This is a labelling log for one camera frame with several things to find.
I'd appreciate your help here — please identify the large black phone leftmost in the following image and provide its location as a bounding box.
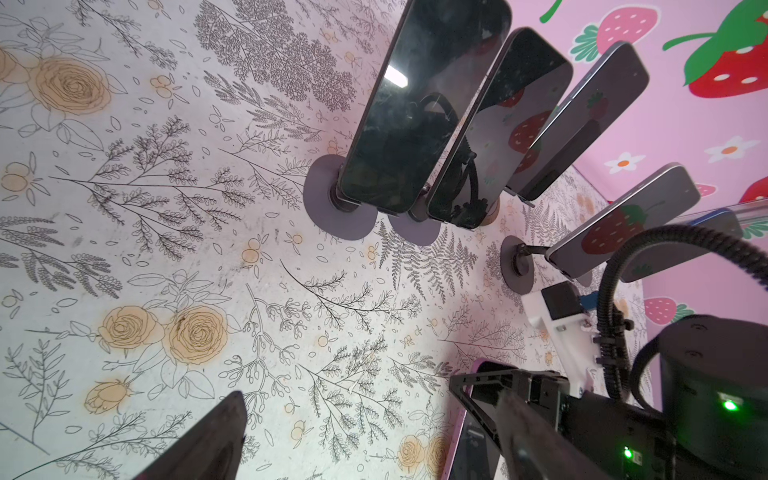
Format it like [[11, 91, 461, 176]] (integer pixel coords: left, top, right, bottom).
[[338, 1, 512, 213]]

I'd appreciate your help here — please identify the blue-edged black phone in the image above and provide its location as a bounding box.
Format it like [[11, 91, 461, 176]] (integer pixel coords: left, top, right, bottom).
[[621, 208, 743, 283]]

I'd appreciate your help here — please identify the pink-edged black phone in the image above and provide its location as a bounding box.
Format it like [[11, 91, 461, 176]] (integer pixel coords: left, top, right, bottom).
[[440, 359, 512, 480]]

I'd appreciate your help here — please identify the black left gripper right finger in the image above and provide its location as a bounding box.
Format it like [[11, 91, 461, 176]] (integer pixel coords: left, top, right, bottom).
[[496, 389, 609, 479]]

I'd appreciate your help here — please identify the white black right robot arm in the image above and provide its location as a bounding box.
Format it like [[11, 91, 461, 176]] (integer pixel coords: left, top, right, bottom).
[[449, 315, 767, 479]]

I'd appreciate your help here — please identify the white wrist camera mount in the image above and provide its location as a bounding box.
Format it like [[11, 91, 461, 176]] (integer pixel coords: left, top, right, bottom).
[[521, 281, 600, 398]]

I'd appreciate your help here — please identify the silver-edged black phone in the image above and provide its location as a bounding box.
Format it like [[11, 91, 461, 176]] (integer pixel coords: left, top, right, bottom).
[[544, 163, 701, 279]]

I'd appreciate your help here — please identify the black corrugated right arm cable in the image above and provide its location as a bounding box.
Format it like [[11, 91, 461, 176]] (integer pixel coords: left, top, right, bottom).
[[593, 224, 768, 415]]

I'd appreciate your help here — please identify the tall black phone on wood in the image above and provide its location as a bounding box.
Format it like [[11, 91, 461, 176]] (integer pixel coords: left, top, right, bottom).
[[505, 41, 649, 202]]

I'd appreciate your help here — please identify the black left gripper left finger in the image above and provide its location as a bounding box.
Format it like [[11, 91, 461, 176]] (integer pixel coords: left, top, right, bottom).
[[135, 391, 247, 480]]

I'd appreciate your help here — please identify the grey round stand leftmost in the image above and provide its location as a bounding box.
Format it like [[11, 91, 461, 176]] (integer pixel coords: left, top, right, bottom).
[[303, 154, 378, 241]]

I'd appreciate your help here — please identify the grey round stand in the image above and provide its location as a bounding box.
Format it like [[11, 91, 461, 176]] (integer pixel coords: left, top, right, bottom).
[[303, 154, 378, 241], [388, 213, 441, 246]]

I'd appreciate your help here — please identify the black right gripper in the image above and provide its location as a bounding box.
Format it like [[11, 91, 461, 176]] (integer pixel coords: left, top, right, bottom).
[[449, 368, 676, 479]]

